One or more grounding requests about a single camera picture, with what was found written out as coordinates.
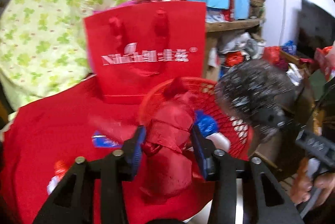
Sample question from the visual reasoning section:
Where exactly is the blue and white packet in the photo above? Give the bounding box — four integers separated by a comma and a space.
91, 131, 123, 149

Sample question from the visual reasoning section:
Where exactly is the red tablecloth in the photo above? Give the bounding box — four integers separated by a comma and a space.
0, 75, 252, 224

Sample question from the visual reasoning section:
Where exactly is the red paper gift bag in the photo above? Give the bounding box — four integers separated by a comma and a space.
82, 2, 207, 104

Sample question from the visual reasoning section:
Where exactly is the dark flat screen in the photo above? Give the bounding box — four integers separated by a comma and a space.
298, 0, 335, 58

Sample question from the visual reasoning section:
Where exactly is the white bottle with red cap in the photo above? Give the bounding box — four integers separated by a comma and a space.
46, 160, 69, 196

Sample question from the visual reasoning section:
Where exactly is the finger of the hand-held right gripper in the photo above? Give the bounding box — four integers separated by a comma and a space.
255, 106, 301, 136

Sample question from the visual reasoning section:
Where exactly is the wooden shelf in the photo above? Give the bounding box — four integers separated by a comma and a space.
205, 17, 265, 32

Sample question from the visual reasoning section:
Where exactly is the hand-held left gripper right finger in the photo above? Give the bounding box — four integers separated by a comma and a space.
191, 128, 305, 224

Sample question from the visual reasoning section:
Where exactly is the black plastic bag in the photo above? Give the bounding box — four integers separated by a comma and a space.
215, 59, 305, 141

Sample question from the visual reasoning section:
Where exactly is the red mesh basket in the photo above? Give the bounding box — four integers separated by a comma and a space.
139, 77, 253, 162

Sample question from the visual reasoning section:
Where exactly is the blue tissue packet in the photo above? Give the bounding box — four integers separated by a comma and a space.
195, 110, 218, 136

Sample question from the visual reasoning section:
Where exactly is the green floral blanket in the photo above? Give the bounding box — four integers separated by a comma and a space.
0, 0, 170, 109

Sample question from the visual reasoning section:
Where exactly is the red cloth item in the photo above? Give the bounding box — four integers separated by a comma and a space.
140, 78, 201, 198

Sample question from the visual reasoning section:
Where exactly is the wicker basket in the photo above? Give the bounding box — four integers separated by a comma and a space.
250, 0, 265, 18

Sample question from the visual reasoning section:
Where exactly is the person's right hand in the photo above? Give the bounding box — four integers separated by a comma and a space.
290, 159, 335, 207

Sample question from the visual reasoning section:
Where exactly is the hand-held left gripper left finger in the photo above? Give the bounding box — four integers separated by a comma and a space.
34, 126, 146, 224

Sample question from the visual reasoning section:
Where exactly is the white plastic bottle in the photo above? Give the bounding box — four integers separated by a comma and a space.
205, 132, 231, 152

